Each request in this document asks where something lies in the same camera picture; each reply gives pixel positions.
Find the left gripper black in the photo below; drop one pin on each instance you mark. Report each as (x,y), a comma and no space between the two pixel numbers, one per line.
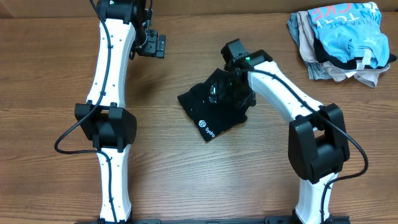
(154,45)

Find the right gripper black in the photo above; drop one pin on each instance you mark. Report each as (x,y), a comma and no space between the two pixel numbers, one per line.
(219,92)

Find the black t-shirt with logo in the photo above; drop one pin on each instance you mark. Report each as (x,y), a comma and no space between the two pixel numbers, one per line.
(211,120)

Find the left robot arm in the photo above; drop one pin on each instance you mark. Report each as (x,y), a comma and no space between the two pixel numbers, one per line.
(124,32)

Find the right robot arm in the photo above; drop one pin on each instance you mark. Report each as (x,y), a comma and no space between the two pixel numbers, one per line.
(317,147)

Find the beige folded garment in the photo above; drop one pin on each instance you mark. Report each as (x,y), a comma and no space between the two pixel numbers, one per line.
(366,76)

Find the black folded garment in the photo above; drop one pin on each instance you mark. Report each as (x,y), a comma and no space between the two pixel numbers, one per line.
(322,56)

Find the light blue printed t-shirt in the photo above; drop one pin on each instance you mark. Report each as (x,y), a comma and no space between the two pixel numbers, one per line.
(351,30)

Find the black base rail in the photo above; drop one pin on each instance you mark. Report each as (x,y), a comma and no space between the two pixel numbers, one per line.
(211,221)

